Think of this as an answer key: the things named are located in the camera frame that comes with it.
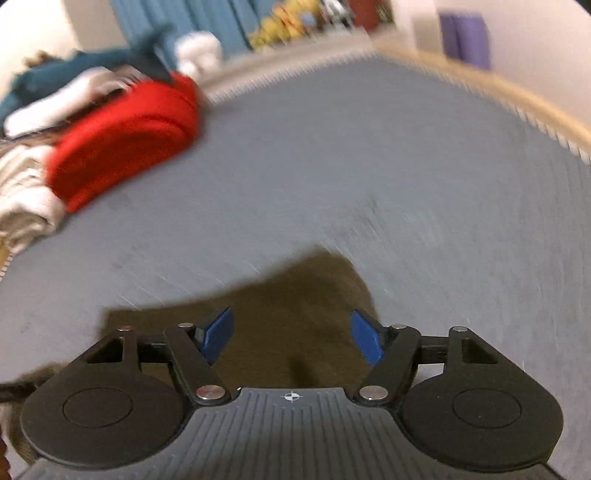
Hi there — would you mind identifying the grey quilted mattress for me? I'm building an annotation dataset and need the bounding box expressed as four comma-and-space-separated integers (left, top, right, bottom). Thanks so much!
1, 58, 590, 479

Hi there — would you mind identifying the cream folded towel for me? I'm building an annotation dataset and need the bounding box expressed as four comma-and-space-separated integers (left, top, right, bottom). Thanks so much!
1, 145, 66, 256

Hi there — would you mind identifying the red folded blanket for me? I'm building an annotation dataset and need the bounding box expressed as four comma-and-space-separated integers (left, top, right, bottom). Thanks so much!
45, 73, 204, 214

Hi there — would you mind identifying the blue shark plush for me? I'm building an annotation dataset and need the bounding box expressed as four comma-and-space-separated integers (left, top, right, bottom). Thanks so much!
1, 24, 172, 123

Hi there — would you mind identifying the white plush toy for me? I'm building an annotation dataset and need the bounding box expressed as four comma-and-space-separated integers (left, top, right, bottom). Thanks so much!
174, 31, 223, 82

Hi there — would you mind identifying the purple yoga mat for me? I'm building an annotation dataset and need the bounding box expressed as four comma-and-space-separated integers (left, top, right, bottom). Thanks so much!
439, 13, 491, 71

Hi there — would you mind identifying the brown plush toy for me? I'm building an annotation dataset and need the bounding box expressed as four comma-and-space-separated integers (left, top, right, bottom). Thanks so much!
22, 50, 61, 69

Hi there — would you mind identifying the blue curtain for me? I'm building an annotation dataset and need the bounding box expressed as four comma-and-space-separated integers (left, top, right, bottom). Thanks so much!
111, 0, 274, 60

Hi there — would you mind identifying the dark red cushion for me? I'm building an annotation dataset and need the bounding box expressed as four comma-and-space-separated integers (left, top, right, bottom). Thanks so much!
349, 0, 393, 32

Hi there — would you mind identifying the yellow bear plush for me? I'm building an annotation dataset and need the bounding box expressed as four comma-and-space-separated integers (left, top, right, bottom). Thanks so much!
247, 0, 321, 50

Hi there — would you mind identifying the wooden bed frame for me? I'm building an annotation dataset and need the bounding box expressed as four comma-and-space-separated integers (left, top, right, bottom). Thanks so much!
373, 38, 590, 165

